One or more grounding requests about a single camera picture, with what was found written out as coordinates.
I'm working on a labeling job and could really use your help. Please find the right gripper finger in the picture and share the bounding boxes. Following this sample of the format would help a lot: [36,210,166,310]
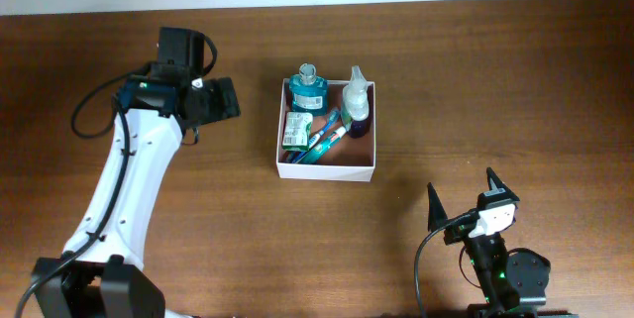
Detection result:
[427,182,448,233]
[476,167,520,211]

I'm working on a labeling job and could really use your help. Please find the green white soap packet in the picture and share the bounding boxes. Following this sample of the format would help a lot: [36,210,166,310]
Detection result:
[281,112,313,152]

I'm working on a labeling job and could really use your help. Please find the blue mouthwash bottle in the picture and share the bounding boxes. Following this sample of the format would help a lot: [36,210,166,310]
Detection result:
[289,63,328,116]

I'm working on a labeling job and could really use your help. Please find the green toothpaste tube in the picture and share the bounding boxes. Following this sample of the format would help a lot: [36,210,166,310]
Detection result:
[298,126,347,164]

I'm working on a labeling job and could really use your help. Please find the blue white toothbrush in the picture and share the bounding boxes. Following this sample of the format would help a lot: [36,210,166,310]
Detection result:
[293,107,340,163]

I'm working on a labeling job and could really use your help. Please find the clear pump soap bottle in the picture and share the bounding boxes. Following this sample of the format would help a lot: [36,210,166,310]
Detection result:
[341,65,370,139]

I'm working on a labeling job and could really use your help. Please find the blue disposable razor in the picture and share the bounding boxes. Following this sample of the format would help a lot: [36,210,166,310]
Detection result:
[285,152,298,163]

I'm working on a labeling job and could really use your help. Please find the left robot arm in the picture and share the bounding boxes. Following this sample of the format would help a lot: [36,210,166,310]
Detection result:
[25,75,241,317]

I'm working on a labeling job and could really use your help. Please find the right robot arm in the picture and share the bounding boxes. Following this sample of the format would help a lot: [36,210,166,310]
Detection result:
[423,167,551,317]

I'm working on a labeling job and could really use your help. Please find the white cardboard box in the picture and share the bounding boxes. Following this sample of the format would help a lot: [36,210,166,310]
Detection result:
[274,78,376,182]

